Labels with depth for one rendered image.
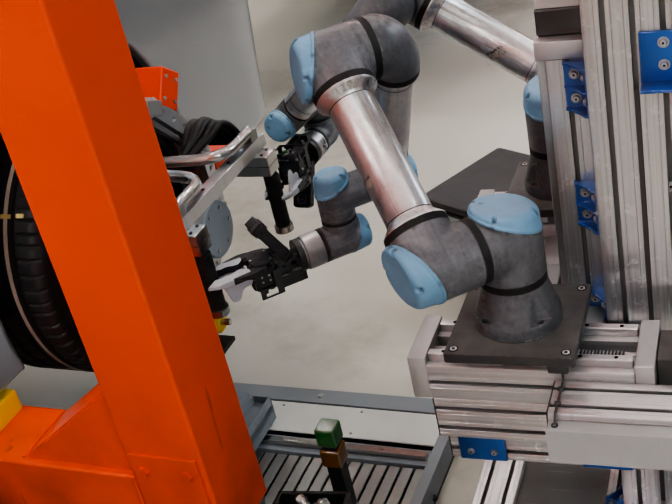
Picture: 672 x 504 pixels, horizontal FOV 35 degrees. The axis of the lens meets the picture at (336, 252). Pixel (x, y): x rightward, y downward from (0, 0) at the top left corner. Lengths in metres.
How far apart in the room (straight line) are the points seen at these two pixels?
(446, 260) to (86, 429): 0.73
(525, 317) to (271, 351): 1.72
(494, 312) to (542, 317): 0.08
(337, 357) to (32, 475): 1.40
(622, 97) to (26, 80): 0.92
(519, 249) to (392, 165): 0.25
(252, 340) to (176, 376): 1.73
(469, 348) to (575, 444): 0.23
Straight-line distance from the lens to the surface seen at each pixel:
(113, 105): 1.61
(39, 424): 2.21
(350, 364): 3.26
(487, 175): 3.43
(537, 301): 1.80
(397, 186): 1.74
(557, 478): 2.45
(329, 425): 1.97
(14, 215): 2.22
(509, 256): 1.73
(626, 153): 1.82
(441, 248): 1.69
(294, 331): 3.47
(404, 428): 2.85
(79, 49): 1.55
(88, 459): 2.04
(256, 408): 2.94
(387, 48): 1.88
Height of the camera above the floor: 1.88
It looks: 29 degrees down
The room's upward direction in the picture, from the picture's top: 13 degrees counter-clockwise
